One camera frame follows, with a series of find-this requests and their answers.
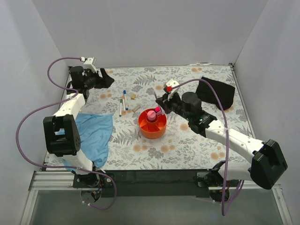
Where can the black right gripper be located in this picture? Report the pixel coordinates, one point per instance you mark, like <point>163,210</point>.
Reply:
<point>164,104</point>

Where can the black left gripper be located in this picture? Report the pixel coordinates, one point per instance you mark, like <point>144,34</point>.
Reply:
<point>100,79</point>

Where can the pink capped glue bottle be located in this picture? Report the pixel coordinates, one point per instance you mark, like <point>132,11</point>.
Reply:
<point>151,116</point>

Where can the blue capped marker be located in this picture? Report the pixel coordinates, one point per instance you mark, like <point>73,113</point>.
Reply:
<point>125,100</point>

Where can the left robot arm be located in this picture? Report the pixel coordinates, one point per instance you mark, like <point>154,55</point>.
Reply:
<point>80,140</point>

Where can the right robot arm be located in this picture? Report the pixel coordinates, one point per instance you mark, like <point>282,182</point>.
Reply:
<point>265,160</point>

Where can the green capped marker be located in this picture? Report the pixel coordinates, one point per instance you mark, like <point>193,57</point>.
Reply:
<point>121,108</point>

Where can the orange capped marker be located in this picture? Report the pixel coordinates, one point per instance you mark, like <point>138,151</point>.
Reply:
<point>123,103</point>

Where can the orange round divided organizer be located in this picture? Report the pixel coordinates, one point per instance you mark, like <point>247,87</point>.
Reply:
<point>152,130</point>

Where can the light blue cloth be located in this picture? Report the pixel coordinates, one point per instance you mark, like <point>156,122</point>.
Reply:
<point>95,131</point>

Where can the black folded cloth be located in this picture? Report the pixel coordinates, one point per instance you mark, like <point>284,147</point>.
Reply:
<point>225,93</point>

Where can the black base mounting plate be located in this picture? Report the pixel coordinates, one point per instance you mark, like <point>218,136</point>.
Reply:
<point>143,190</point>

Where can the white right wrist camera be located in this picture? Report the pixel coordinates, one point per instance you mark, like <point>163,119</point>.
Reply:
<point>171,87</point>

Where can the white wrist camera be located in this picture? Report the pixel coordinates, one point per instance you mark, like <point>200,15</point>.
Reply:
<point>171,87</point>
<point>89,64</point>

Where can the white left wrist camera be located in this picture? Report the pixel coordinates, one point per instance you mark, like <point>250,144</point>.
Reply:
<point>89,64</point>

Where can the aluminium front rail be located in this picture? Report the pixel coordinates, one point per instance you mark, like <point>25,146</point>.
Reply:
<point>47,180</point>

